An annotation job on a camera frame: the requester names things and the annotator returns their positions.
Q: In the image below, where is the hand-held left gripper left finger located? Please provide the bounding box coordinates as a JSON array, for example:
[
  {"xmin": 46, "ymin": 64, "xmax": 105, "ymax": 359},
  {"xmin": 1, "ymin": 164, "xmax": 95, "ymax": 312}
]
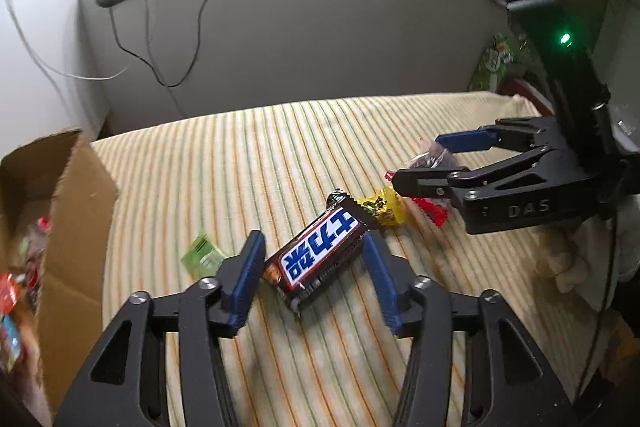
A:
[{"xmin": 52, "ymin": 230, "xmax": 267, "ymax": 427}]

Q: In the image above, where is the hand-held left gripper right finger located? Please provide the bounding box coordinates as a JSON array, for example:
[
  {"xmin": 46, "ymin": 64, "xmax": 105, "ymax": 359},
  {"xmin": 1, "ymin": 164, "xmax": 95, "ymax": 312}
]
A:
[{"xmin": 362, "ymin": 229, "xmax": 578, "ymax": 427}]

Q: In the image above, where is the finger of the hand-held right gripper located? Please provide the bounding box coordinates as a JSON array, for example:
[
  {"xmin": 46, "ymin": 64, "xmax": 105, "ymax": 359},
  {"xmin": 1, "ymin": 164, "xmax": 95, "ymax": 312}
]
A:
[
  {"xmin": 434, "ymin": 116, "xmax": 562, "ymax": 154},
  {"xmin": 391, "ymin": 146, "xmax": 552, "ymax": 204}
]

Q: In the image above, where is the dark clear candy packet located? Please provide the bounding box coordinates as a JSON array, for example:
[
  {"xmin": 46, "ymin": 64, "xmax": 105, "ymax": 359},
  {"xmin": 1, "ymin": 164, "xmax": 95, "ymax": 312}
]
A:
[{"xmin": 405, "ymin": 144, "xmax": 469, "ymax": 172}]

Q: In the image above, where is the brown chocolate bar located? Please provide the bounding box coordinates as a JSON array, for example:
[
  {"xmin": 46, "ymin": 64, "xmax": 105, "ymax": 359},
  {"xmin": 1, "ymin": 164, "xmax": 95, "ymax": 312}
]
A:
[{"xmin": 262, "ymin": 189, "xmax": 369, "ymax": 321}]

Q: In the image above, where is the brown cardboard box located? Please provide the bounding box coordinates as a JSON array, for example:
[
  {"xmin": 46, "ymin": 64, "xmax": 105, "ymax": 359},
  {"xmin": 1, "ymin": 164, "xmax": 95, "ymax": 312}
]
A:
[{"xmin": 0, "ymin": 128, "xmax": 121, "ymax": 427}]

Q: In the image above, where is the person's right hand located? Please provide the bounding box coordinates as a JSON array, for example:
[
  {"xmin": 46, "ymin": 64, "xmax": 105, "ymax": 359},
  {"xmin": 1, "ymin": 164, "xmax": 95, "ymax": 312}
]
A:
[{"xmin": 536, "ymin": 216, "xmax": 640, "ymax": 299}]

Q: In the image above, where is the red candy wrapper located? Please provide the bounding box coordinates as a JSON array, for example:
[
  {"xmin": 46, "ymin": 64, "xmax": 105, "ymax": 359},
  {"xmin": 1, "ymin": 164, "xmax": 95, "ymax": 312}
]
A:
[{"xmin": 384, "ymin": 172, "xmax": 449, "ymax": 228}]

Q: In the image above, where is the yellow wrapped candy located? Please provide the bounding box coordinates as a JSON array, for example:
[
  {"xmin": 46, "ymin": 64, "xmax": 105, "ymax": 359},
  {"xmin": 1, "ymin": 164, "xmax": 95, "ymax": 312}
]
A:
[{"xmin": 357, "ymin": 187, "xmax": 407, "ymax": 229}]

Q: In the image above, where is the light green snack packet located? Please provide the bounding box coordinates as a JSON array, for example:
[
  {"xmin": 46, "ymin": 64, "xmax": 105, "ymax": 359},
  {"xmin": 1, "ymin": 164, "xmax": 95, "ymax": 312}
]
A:
[{"xmin": 181, "ymin": 233, "xmax": 226, "ymax": 281}]

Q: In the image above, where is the red cushion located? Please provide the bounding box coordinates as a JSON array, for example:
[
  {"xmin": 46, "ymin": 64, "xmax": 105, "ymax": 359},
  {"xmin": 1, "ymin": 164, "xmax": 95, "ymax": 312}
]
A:
[{"xmin": 496, "ymin": 78, "xmax": 557, "ymax": 118}]

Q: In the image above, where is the green printed bag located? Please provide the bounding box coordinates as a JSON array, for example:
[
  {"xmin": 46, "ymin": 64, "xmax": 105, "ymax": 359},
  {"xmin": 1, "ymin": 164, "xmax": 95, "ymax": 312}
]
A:
[{"xmin": 469, "ymin": 33, "xmax": 527, "ymax": 94}]

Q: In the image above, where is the striped bed sheet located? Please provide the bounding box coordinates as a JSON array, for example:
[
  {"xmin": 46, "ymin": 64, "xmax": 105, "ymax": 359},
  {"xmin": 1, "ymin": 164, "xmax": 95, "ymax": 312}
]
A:
[{"xmin": 92, "ymin": 91, "xmax": 601, "ymax": 427}]

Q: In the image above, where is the blue red snack packet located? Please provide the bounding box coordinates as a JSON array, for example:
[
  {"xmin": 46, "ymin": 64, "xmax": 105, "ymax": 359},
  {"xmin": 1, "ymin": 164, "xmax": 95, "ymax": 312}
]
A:
[{"xmin": 0, "ymin": 314, "xmax": 27, "ymax": 374}]

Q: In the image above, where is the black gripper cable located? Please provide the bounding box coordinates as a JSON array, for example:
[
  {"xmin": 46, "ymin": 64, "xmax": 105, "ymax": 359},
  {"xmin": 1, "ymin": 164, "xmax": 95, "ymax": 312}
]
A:
[{"xmin": 576, "ymin": 207, "xmax": 622, "ymax": 408}]

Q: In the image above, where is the black power cable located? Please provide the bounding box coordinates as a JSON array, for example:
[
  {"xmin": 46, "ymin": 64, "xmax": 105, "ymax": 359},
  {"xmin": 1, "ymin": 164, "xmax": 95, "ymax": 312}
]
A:
[{"xmin": 109, "ymin": 0, "xmax": 222, "ymax": 88}]

